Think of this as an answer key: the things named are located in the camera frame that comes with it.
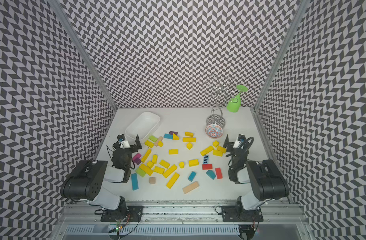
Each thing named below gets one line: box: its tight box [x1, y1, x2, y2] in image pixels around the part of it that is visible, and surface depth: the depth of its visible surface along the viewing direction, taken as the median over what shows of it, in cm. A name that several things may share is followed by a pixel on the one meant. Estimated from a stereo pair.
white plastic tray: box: [125, 111, 160, 142], surface depth 105 cm
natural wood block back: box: [154, 136, 164, 147], surface depth 100 cm
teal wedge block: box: [205, 170, 217, 180], surface depth 88 cm
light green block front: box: [135, 167, 147, 178], surface depth 88 cm
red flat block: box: [202, 164, 213, 170], surface depth 91 cm
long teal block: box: [131, 173, 139, 191], surface depth 84 cm
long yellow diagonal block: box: [141, 148, 152, 163], surface depth 93 cm
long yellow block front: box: [166, 172, 180, 189], surface depth 86 cm
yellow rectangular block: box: [188, 159, 200, 167], surface depth 91 cm
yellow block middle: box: [168, 149, 179, 155], surface depth 98 cm
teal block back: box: [164, 133, 173, 140], surface depth 104 cm
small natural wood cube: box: [149, 176, 156, 185], surface depth 86 cm
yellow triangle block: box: [172, 133, 180, 141], surface depth 102 cm
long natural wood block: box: [182, 181, 200, 194], surface depth 83 cm
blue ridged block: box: [203, 155, 210, 165], surface depth 93 cm
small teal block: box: [188, 171, 197, 182], surface depth 86 cm
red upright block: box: [215, 167, 223, 180], surface depth 88 cm
